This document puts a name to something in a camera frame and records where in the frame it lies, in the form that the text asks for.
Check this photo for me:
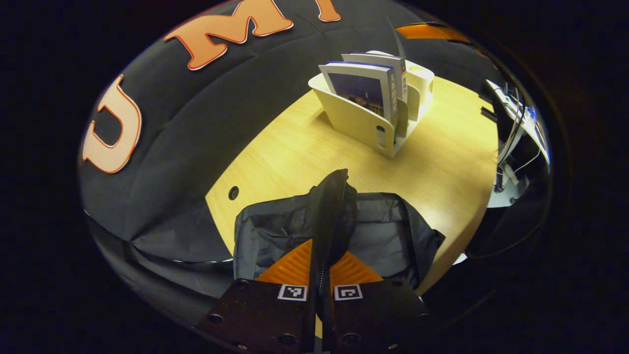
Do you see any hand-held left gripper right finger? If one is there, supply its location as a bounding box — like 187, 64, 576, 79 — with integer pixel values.
322, 252, 430, 353

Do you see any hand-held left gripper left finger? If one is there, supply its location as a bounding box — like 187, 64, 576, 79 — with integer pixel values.
194, 239, 315, 353

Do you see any white portrait cover book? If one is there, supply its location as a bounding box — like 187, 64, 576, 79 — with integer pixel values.
342, 52, 407, 104

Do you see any blue cover book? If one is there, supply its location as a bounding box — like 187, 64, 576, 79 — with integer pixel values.
318, 61, 399, 127

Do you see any dark grey schoolbag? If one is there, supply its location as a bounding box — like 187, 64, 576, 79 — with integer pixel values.
233, 169, 446, 340

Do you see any white bookshelf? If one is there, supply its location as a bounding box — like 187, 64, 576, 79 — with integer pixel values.
308, 49, 435, 159

